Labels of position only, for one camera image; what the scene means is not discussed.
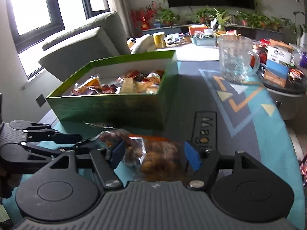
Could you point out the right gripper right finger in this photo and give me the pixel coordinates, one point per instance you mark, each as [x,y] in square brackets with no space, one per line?
[204,163]

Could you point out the red flower decoration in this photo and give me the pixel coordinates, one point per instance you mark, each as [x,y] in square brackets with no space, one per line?
[142,17]

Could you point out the clear bag brown pastries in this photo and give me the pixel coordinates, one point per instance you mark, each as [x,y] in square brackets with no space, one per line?
[155,158]

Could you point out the long tan biscuit pack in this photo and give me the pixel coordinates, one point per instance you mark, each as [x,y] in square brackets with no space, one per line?
[127,86]

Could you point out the grey armchair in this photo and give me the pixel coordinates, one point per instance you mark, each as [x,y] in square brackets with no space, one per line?
[99,37]

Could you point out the spider plant in vase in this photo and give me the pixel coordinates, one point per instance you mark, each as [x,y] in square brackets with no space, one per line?
[221,18]

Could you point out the blue white carton box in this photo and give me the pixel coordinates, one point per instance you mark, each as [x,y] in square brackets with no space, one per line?
[278,60]

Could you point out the clear glass mug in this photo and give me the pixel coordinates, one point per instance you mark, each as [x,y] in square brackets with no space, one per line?
[238,61]

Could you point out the yellow canister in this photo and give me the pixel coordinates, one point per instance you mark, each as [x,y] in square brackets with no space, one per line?
[159,40]

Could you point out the dark window frame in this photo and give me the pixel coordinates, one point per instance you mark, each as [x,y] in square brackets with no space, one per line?
[32,21]

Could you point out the person's hand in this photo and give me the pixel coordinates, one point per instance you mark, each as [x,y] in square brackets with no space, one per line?
[8,183]

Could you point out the blue plastic basket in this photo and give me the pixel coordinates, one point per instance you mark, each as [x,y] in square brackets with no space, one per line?
[203,40]

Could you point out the round white coffee table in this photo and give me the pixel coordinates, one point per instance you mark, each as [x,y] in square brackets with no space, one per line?
[192,52]

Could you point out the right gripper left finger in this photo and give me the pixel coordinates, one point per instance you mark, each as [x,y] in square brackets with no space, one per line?
[105,160]

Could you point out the green cardboard box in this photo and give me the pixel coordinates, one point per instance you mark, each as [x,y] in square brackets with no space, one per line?
[147,109]

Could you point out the orange bread snack pack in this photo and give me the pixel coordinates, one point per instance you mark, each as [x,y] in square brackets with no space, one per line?
[92,81]

